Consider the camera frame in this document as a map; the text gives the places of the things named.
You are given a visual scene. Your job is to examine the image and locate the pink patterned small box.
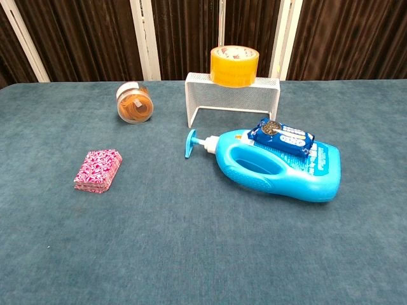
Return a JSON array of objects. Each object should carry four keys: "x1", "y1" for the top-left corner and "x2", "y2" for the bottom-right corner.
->
[{"x1": 73, "y1": 149, "x2": 123, "y2": 194}]

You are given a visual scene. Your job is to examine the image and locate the white mesh desk shelf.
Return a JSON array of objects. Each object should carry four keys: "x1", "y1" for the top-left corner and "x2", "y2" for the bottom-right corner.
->
[{"x1": 184, "y1": 72, "x2": 280, "y2": 129}]

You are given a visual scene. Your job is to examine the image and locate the blue cookie package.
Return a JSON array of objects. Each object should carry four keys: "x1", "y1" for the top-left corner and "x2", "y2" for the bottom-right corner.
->
[{"x1": 247, "y1": 118, "x2": 315, "y2": 159}]

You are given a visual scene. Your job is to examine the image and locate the clear jar of rubber bands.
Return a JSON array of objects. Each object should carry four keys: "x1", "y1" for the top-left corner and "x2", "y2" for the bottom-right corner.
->
[{"x1": 115, "y1": 81, "x2": 155, "y2": 123}]

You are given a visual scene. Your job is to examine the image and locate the blue pump detergent bottle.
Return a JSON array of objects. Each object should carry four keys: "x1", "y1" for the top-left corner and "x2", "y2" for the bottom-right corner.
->
[{"x1": 184, "y1": 122, "x2": 341, "y2": 203}]

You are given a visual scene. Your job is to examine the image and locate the yellow packing tape roll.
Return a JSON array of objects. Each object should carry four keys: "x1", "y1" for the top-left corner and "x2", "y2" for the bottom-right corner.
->
[{"x1": 210, "y1": 45, "x2": 260, "y2": 88}]

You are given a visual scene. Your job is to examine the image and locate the blue felt table cover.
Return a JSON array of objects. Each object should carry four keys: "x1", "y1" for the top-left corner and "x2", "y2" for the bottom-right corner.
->
[{"x1": 0, "y1": 79, "x2": 407, "y2": 305}]

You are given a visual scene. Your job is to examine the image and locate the dark brown curtain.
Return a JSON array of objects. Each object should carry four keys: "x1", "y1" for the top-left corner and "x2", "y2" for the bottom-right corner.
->
[{"x1": 0, "y1": 0, "x2": 407, "y2": 90}]

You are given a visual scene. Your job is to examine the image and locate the white frame post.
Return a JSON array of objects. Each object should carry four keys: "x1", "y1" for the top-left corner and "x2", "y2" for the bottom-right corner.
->
[
  {"x1": 0, "y1": 0, "x2": 51, "y2": 83},
  {"x1": 129, "y1": 0, "x2": 162, "y2": 82},
  {"x1": 268, "y1": 0, "x2": 303, "y2": 82}
]

